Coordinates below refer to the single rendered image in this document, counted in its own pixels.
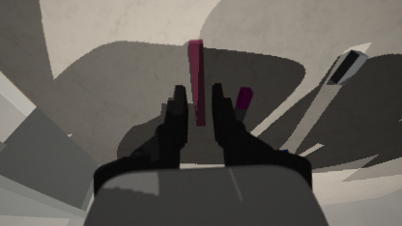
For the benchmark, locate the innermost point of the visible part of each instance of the pink rod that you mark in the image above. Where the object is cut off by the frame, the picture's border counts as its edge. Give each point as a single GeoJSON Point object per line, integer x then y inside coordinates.
{"type": "Point", "coordinates": [197, 71]}

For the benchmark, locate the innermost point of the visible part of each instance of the magenta rectangular block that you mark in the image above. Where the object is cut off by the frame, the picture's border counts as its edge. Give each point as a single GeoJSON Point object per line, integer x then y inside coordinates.
{"type": "Point", "coordinates": [244, 98]}

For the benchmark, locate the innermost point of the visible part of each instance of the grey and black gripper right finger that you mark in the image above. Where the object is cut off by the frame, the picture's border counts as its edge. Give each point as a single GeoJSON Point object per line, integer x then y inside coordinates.
{"type": "Point", "coordinates": [242, 148]}

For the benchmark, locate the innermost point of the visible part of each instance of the dark grey rectangular rod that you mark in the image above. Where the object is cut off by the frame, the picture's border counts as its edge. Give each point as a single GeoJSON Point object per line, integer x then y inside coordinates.
{"type": "Point", "coordinates": [349, 67]}
{"type": "Point", "coordinates": [239, 113]}

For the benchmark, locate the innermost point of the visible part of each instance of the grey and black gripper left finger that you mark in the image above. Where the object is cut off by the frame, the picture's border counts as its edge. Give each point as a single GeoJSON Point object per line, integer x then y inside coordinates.
{"type": "Point", "coordinates": [162, 151]}

